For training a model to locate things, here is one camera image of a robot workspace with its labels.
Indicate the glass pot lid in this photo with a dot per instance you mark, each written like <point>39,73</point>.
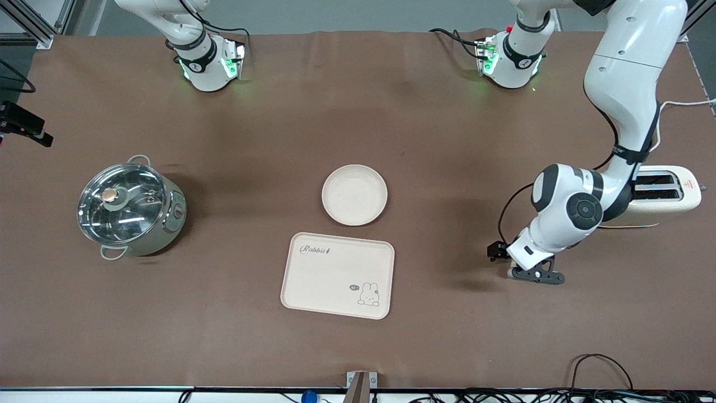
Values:
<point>128,218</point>

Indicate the steel pot with glass lid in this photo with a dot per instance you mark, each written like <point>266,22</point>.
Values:
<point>168,224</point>

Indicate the round cream plate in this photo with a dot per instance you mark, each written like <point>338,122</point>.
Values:
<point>355,196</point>

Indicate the cream rabbit print tray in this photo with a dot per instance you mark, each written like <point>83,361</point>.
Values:
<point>324,280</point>

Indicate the white two-slot toaster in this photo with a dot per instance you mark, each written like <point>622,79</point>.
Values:
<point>691,196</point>

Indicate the blue round knob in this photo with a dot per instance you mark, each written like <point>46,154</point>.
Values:
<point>309,397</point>

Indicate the white table edge rail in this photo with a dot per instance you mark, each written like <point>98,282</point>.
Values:
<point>112,395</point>

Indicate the brown table cover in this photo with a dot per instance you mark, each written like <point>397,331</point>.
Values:
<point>447,140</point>

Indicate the aluminium frame profile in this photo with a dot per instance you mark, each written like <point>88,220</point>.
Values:
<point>696,17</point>
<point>33,28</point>

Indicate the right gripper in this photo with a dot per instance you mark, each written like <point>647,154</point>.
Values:
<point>21,119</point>

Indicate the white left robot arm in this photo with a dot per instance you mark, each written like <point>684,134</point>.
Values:
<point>626,84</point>

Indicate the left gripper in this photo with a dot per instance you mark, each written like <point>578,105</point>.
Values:
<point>497,250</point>

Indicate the metal table edge bracket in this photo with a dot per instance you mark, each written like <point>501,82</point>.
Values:
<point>361,387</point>

